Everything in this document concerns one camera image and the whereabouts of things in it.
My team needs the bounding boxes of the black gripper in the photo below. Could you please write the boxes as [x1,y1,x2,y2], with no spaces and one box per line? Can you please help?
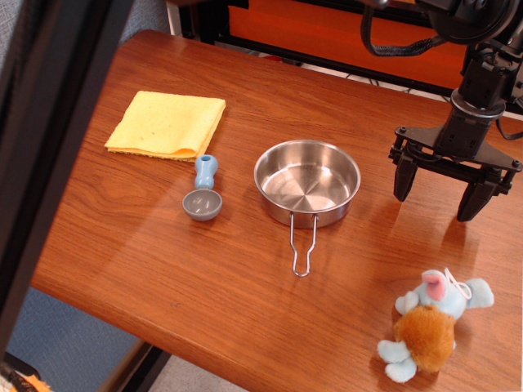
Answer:
[389,90,522,222]

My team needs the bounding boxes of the steel pan with wire handle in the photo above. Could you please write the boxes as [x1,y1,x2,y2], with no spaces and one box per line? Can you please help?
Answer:
[253,140,361,278]

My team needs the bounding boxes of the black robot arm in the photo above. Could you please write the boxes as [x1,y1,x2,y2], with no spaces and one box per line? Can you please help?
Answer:
[389,1,522,222]

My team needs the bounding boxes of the yellow folded cloth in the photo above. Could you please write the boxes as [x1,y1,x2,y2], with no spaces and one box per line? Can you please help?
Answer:
[105,91,226,162]

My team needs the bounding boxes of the blue orange plush toy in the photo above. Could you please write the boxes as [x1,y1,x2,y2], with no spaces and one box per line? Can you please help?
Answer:
[378,269,494,384]

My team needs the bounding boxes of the blue grey measuring scoop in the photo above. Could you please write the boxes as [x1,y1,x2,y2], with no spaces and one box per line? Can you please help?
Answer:
[182,154,223,221]

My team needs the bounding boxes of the orange object bottom left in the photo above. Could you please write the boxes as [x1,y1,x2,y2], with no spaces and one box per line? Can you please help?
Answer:
[1,363,51,392]

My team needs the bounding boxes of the black braided cable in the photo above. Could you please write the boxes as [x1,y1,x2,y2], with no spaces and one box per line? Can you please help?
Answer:
[360,2,446,58]

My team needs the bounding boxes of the black orange frame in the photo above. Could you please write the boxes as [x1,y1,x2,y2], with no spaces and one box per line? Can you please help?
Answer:
[179,1,466,99]

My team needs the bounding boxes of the dark foreground post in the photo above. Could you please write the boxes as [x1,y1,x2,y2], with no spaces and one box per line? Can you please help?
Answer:
[1,1,132,346]

